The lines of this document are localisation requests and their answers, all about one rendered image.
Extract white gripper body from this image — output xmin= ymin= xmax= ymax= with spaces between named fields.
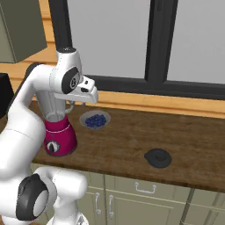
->
xmin=53 ymin=85 xmax=99 ymax=105

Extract magenta blender with clear jar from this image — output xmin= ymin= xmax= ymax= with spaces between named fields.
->
xmin=43 ymin=92 xmax=79 ymax=158

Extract black blender lid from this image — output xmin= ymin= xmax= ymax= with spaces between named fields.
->
xmin=143 ymin=148 xmax=173 ymax=170

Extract grey bowl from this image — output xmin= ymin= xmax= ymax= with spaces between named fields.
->
xmin=78 ymin=109 xmax=112 ymax=131

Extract blueberries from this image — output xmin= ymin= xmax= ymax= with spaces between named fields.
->
xmin=84 ymin=113 xmax=107 ymax=128

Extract black appliance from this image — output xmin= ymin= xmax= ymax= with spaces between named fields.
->
xmin=0 ymin=72 xmax=15 ymax=120

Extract olive drawer front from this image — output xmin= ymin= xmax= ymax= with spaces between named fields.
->
xmin=113 ymin=175 xmax=192 ymax=204
xmin=71 ymin=170 xmax=106 ymax=189
xmin=189 ymin=188 xmax=225 ymax=209

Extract olive cupboard door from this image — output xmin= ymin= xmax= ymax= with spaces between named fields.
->
xmin=105 ymin=189 xmax=183 ymax=225
xmin=179 ymin=203 xmax=225 ymax=225
xmin=76 ymin=185 xmax=106 ymax=225

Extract black window frame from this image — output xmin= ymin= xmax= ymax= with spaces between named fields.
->
xmin=47 ymin=0 xmax=225 ymax=101

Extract olive wall cupboard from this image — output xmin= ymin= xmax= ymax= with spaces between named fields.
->
xmin=0 ymin=0 xmax=48 ymax=64

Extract white cupboard door handle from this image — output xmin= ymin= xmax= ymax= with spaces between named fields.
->
xmin=107 ymin=194 xmax=115 ymax=220
xmin=93 ymin=192 xmax=102 ymax=218

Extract white drawer handle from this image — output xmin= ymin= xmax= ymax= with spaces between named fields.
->
xmin=134 ymin=181 xmax=158 ymax=195

